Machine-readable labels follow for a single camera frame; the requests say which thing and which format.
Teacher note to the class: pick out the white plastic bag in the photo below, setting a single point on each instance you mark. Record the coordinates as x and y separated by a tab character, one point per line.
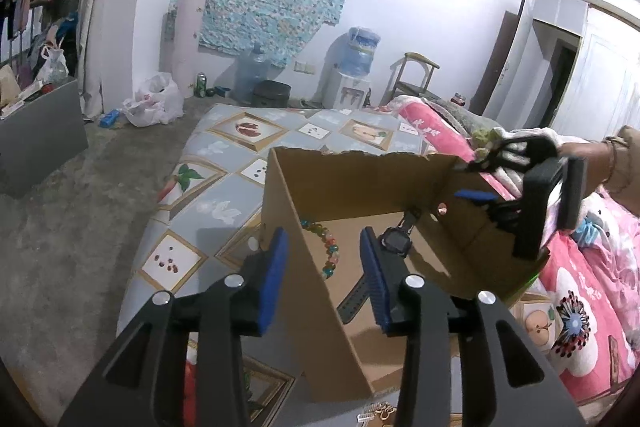
158	101

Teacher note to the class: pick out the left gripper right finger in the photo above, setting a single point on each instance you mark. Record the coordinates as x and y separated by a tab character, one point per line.
505	379

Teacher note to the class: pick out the rolled pink mat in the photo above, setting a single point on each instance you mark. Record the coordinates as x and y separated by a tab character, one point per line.
187	36

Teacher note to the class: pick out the black smart watch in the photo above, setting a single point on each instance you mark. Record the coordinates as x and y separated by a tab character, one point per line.
384	270

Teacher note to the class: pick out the patterned grey bed sheet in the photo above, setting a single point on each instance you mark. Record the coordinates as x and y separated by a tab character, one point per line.
208	216

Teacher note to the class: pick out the wooden chair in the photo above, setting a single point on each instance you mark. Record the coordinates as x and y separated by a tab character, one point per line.
411	75

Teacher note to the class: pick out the white water dispenser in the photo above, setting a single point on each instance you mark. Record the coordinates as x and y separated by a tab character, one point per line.
345	92

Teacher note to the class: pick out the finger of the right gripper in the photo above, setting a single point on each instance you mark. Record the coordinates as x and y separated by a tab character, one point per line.
504	213
524	154

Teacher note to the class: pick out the black waste bin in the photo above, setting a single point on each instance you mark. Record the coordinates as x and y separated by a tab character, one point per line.
270	93

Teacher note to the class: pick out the blue packet on floor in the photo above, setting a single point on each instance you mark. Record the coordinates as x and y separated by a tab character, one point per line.
109	119

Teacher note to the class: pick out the green plush toy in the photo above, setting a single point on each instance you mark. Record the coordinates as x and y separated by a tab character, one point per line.
483	140

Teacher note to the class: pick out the small gold charm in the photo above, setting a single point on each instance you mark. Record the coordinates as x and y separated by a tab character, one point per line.
380	414

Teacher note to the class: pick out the white fluffy blanket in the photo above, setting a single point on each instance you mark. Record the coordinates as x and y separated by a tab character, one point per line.
518	176

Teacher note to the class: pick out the dark brown door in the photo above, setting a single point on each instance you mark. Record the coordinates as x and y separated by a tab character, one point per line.
497	60

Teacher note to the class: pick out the blue floor water jug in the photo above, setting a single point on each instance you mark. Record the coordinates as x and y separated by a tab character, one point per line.
253	68

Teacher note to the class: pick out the pink floral blanket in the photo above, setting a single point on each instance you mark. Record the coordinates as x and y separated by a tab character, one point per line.
592	277

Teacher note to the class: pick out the grey storage box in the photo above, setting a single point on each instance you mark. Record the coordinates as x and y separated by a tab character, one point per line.
40	137

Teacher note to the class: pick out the blue dispenser water bottle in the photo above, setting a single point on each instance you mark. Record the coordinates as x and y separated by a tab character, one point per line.
358	52

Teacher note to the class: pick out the person right hand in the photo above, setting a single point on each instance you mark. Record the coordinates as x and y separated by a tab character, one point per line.
614	164

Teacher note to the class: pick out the green drink can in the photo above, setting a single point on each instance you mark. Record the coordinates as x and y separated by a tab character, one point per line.
200	85

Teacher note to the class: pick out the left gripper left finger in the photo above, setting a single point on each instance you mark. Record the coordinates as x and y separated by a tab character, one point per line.
140	379

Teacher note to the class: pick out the white curtain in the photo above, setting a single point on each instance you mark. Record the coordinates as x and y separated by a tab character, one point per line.
90	96

